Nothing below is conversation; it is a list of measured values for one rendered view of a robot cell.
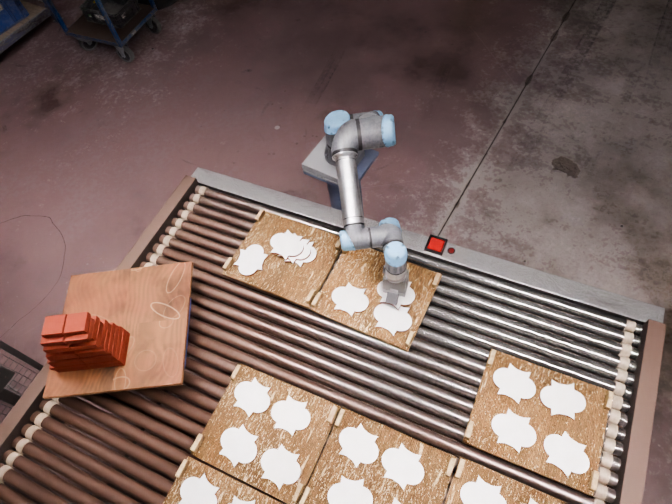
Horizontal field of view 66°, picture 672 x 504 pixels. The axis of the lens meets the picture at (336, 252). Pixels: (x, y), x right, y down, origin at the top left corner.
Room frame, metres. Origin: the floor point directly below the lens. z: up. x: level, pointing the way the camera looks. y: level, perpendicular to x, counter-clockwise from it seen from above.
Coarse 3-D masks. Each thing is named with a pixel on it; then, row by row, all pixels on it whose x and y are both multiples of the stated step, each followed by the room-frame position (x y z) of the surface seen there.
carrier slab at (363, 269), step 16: (352, 256) 1.11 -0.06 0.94; (368, 256) 1.10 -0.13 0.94; (336, 272) 1.05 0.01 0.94; (352, 272) 1.04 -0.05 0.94; (368, 272) 1.03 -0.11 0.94; (416, 272) 0.99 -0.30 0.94; (432, 272) 0.97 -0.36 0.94; (368, 288) 0.95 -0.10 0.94; (416, 288) 0.92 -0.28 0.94; (432, 288) 0.90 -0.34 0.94; (320, 304) 0.92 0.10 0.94; (416, 304) 0.85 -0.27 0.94; (336, 320) 0.84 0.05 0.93; (352, 320) 0.83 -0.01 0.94; (368, 320) 0.82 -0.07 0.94; (416, 320) 0.78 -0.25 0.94; (384, 336) 0.74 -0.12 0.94; (400, 336) 0.73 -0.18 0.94
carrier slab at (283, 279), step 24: (264, 216) 1.40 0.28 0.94; (264, 240) 1.28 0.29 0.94; (312, 240) 1.23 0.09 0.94; (336, 240) 1.21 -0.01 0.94; (264, 264) 1.16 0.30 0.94; (288, 264) 1.13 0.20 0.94; (312, 264) 1.11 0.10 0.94; (264, 288) 1.04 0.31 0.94; (288, 288) 1.02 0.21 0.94; (312, 288) 1.00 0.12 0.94
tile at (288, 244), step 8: (288, 232) 1.27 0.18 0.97; (272, 240) 1.25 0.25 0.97; (280, 240) 1.24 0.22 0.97; (288, 240) 1.23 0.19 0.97; (296, 240) 1.22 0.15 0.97; (280, 248) 1.20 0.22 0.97; (288, 248) 1.19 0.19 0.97; (296, 248) 1.18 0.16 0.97; (288, 256) 1.16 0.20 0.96; (296, 256) 1.15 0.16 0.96
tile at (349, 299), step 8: (336, 288) 0.98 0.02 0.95; (344, 288) 0.97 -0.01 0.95; (352, 288) 0.96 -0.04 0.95; (336, 296) 0.94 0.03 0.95; (344, 296) 0.93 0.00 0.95; (352, 296) 0.93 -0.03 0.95; (360, 296) 0.92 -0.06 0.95; (336, 304) 0.91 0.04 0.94; (344, 304) 0.90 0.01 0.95; (352, 304) 0.89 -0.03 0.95; (360, 304) 0.89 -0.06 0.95; (368, 304) 0.88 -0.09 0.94; (352, 312) 0.86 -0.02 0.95; (360, 312) 0.86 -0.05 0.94
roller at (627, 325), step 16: (208, 192) 1.62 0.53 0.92; (256, 208) 1.47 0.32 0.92; (320, 224) 1.32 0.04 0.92; (416, 256) 1.07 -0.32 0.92; (448, 272) 0.97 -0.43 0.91; (464, 272) 0.95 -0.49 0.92; (496, 288) 0.87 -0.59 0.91; (512, 288) 0.85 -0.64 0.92; (544, 304) 0.77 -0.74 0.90; (560, 304) 0.75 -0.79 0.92; (576, 304) 0.74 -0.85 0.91; (592, 320) 0.67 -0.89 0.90; (608, 320) 0.65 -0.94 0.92; (624, 320) 0.64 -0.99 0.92
